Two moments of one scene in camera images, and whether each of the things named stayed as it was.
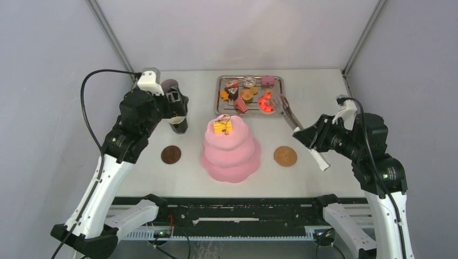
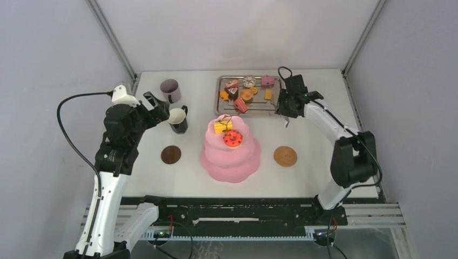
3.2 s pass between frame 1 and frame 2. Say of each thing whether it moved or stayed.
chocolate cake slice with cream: stayed
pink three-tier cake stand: stayed
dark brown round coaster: stayed
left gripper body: moved
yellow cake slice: stayed
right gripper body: moved
